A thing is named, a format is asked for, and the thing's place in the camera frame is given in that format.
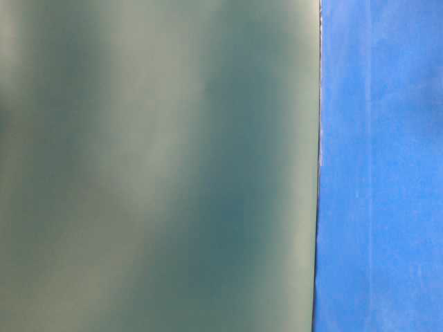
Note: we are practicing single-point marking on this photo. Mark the blue table cloth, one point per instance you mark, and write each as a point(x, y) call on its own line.
point(379, 230)

